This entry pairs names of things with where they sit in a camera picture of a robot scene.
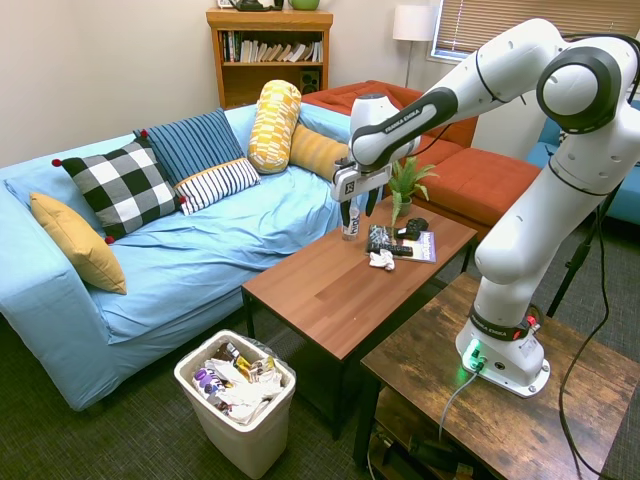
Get orange sectional sofa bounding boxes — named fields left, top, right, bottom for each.
left=301, top=79, right=543, bottom=241

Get black power adapter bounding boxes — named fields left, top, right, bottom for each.
left=407, top=434, right=461, bottom=464

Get row of books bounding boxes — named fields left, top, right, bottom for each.
left=222, top=30, right=324, bottom=64

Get mustard yellow pillow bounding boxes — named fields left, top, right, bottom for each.
left=28, top=192, right=128, bottom=296

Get white plastic trash bin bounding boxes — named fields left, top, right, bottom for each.
left=173, top=329, right=297, bottom=480

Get grey base cable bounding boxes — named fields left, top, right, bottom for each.
left=438, top=369, right=481, bottom=441

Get rustic dark wood table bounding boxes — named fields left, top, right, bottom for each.
left=352, top=272, right=640, bottom=480

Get wooden coffee table black legs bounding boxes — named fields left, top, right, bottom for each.
left=241, top=194, right=479, bottom=441

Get orange yellow striped pillow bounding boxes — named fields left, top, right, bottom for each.
left=288, top=123, right=350, bottom=182

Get black white checkered pillow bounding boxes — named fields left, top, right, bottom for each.
left=51, top=130, right=187, bottom=245

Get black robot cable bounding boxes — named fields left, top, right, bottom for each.
left=557, top=32, right=640, bottom=480

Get black TV remote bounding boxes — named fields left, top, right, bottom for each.
left=367, top=242, right=415, bottom=259

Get black camera tripod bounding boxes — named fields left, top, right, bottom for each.
left=547, top=219, right=601, bottom=319

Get blue striped pillow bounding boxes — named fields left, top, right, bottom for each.
left=132, top=108, right=247, bottom=187

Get blue armchair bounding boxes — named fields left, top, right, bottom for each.
left=527, top=99, right=640, bottom=226

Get black game controller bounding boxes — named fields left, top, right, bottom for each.
left=394, top=217, right=429, bottom=239

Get potted green fern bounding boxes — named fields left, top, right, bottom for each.
left=387, top=156, right=440, bottom=229

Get yellow white patterned bolster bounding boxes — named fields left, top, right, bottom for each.
left=247, top=79, right=303, bottom=175

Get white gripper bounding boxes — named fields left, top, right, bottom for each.
left=330, top=163, right=394, bottom=229

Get wooden bookshelf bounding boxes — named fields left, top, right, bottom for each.
left=205, top=7, right=335, bottom=111

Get Washington magazine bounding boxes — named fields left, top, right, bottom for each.
left=367, top=223, right=440, bottom=264

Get white tissue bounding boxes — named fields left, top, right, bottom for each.
left=368, top=249, right=396, bottom=272

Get white navy striped pillow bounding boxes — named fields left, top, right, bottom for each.
left=173, top=157, right=262, bottom=217

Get white shade floor lamp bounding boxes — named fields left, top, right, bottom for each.
left=392, top=4, right=440, bottom=90

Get window blinds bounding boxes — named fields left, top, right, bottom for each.
left=432, top=0, right=640, bottom=61

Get light blue sofa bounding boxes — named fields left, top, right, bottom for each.
left=0, top=102, right=361, bottom=412

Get clear plastic drink bottle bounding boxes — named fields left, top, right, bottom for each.
left=340, top=202, right=362, bottom=242

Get purple white snack wrapper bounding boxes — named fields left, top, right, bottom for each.
left=193, top=367, right=226, bottom=396

